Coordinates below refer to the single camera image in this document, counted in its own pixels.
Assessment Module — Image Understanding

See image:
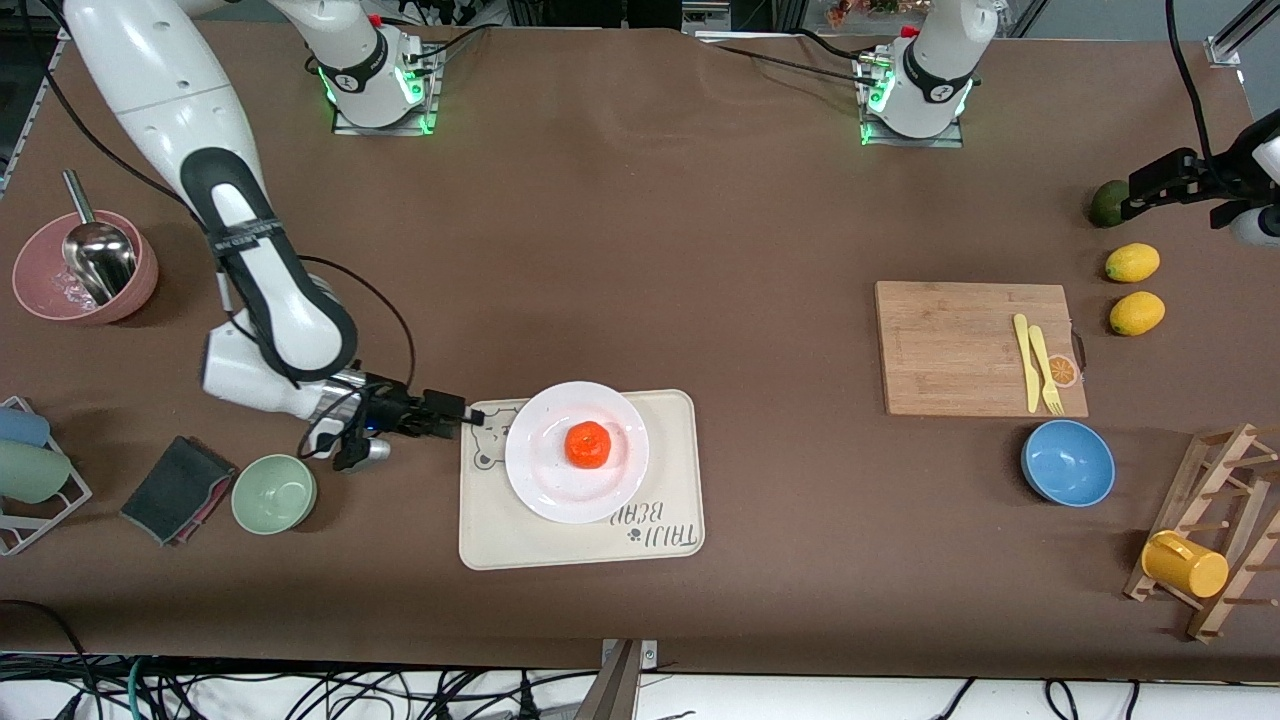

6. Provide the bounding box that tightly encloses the dark grey folded cloth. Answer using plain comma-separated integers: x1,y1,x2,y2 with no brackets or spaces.
120,435,239,547

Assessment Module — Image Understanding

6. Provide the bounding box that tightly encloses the yellow plastic fork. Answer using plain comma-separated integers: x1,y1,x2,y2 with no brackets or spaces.
1028,325,1065,416

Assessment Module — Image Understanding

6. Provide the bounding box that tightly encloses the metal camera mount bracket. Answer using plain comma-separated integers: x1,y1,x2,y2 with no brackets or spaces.
575,638,661,720

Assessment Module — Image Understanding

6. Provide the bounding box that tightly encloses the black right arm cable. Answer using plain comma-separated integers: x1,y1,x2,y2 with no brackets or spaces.
30,0,416,456

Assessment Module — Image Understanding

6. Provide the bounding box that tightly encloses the white round plate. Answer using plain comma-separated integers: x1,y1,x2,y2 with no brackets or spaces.
504,381,651,526

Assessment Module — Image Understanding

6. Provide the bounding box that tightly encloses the dark green lime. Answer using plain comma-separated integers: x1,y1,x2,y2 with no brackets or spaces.
1089,180,1131,229

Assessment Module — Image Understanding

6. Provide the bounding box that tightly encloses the yellow plastic mug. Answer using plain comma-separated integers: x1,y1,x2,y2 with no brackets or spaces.
1141,530,1230,600

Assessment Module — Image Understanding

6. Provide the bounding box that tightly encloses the pink bowl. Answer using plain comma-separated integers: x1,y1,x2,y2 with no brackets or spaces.
12,209,160,326

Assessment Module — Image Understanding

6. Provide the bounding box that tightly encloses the blue cup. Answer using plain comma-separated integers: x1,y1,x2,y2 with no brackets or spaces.
0,406,51,448

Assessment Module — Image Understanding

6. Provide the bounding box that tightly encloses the yellow plastic knife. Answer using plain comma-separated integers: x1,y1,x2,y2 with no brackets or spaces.
1013,313,1042,414

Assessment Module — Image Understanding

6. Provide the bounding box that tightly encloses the wooden cutting board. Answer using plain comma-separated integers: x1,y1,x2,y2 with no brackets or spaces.
875,281,1090,419

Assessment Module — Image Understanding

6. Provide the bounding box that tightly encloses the pale green cup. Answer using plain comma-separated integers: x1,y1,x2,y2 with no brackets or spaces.
0,440,73,505

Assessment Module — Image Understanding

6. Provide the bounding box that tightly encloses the yellow lemon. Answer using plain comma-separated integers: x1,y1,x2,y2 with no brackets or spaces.
1109,291,1167,337
1105,243,1162,284

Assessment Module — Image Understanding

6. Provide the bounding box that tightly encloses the wooden peg drying rack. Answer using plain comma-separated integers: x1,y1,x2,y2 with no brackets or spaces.
1123,423,1280,643

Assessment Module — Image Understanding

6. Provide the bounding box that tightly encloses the metal scoop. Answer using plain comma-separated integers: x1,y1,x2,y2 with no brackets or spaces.
62,170,138,306

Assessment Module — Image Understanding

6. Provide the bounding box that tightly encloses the aluminium frame profile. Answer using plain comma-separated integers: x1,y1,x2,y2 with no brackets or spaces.
1205,0,1280,69

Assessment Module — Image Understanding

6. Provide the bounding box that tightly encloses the pale green bowl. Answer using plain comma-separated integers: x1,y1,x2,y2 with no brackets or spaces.
231,454,319,537

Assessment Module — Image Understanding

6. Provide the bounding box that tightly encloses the blue bowl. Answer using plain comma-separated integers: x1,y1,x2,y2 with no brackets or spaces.
1021,419,1117,509

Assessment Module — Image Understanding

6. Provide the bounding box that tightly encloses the cream bear print tray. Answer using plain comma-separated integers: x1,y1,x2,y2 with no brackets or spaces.
458,389,706,572

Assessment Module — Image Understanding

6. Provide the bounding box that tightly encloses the orange mandarin fruit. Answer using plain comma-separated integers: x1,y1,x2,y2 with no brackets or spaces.
564,421,612,470

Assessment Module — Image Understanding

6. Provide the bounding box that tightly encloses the grey wire cup rack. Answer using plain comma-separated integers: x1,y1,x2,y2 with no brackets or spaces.
0,396,94,557

